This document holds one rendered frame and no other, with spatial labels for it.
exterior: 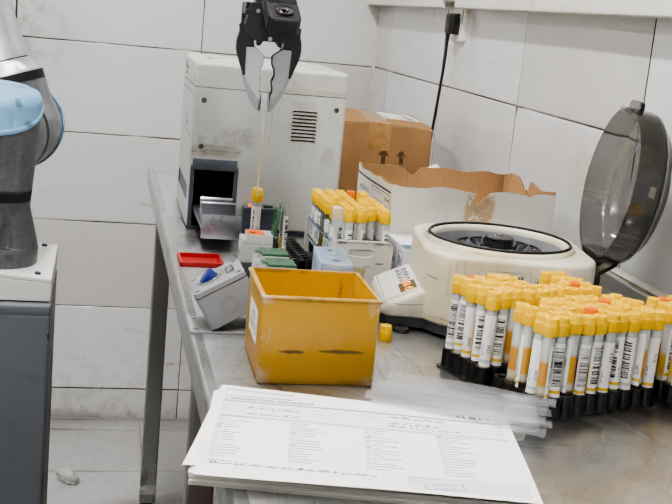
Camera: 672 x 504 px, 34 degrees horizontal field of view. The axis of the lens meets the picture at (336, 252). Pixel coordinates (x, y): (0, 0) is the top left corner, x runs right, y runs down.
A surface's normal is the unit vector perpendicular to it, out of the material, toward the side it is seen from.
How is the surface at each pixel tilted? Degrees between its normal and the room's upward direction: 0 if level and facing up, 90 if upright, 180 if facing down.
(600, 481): 0
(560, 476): 0
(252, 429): 1
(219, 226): 90
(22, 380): 90
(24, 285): 90
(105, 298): 90
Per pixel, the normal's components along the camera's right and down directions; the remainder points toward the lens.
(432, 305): -0.69, 0.09
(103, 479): 0.10, -0.97
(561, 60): -0.98, -0.05
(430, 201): 0.22, 0.29
